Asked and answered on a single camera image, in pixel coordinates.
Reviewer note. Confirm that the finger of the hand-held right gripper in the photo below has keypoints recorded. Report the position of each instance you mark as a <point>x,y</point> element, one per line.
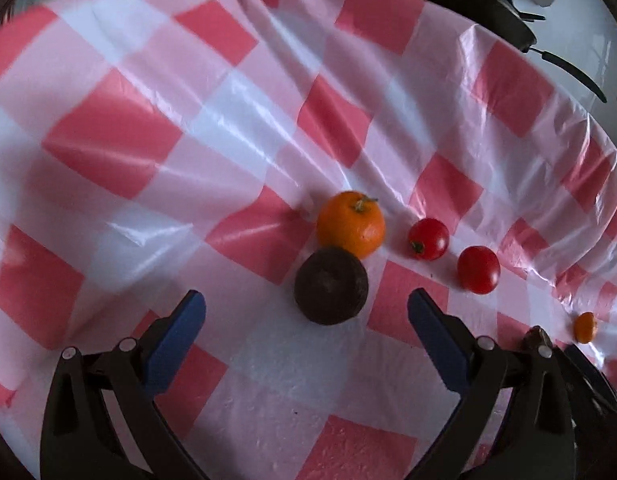
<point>591,377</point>

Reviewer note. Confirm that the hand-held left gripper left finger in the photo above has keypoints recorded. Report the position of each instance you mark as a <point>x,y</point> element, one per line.
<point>176,340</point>

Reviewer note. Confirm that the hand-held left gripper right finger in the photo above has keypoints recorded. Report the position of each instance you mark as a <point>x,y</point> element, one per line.
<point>436,340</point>

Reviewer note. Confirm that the small tangerine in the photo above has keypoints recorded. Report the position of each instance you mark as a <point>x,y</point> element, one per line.
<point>585,327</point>

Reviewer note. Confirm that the dark purple passion fruit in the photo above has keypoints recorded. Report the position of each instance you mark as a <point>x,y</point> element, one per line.
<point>534,335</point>
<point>331,285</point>

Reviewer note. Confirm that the red tomato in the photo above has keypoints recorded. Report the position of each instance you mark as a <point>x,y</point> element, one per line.
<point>478,269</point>
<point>428,239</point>

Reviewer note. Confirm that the tangerine with green stem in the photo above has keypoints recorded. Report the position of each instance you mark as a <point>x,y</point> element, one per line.
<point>351,225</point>

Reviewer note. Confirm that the red white checkered plastic tablecloth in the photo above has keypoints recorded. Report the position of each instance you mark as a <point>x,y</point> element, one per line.
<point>138,110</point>

